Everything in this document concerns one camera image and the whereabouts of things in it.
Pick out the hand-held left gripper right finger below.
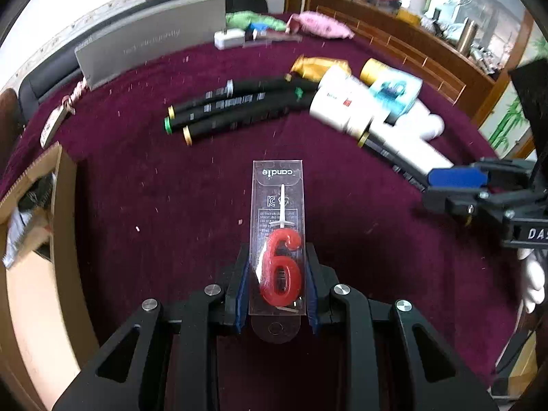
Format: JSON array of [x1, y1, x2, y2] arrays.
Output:
[[306, 244, 499, 411]]

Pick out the wooden partition counter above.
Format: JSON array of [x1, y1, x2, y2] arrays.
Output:
[[285, 0, 514, 121]]

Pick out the white spray bottle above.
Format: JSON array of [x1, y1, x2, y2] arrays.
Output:
[[370, 126, 455, 174]]

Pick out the green terry towel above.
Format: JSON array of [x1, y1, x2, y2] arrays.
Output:
[[225, 11, 288, 32]]

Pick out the white bottle red label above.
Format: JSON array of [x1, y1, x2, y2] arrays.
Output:
[[309, 65, 388, 136]]

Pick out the black foil bag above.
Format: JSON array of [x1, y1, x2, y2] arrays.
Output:
[[2, 170, 55, 270]]

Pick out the charm with braided cord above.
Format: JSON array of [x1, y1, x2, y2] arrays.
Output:
[[40, 80, 89, 149]]

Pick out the gold foil packet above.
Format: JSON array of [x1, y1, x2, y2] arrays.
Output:
[[290, 55, 352, 83]]

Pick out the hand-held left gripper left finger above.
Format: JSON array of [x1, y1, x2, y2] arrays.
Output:
[[51, 244, 253, 411]]

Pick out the person's right hand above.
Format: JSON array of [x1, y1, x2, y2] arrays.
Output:
[[517, 249, 548, 314]]

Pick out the steel thermos bottle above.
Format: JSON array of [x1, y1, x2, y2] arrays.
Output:
[[459, 19, 477, 51]]

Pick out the plain white bottle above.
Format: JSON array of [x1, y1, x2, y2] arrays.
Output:
[[368, 100, 446, 142]]

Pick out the cardboard box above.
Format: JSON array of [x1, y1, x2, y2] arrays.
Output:
[[0, 140, 100, 411]]

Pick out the yellow round jar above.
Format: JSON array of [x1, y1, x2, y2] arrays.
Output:
[[359, 59, 392, 85]]

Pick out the grey rectangular box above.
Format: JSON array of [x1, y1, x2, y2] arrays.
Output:
[[74, 0, 227, 91]]

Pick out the pink terry towel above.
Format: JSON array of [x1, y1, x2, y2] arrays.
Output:
[[286, 12, 356, 40]]

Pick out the black marker green ends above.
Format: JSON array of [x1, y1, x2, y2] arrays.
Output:
[[164, 87, 306, 134]]

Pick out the black marker yellow ends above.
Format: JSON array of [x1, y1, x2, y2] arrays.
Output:
[[167, 75, 294, 120]]

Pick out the grey pen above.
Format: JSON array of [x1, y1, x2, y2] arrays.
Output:
[[242, 38, 303, 48]]

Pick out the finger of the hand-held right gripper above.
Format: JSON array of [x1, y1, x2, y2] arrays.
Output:
[[422, 188, 534, 223], [428, 160, 536, 190]]

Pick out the black leather sofa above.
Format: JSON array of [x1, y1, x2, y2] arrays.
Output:
[[18, 0, 270, 114]]

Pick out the white charger plug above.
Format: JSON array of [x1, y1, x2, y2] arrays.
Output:
[[213, 28, 246, 50]]

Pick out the bamboo wall sticker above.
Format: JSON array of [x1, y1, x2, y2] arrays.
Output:
[[488, 36, 548, 157]]

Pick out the red number candle packet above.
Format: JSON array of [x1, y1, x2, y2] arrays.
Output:
[[248, 160, 310, 345]]

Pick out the teal tissue packet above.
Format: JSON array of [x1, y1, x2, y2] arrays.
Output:
[[369, 73, 424, 117]]

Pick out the black marker gold ends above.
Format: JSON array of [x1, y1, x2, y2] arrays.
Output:
[[183, 105, 292, 147], [357, 133, 431, 192]]

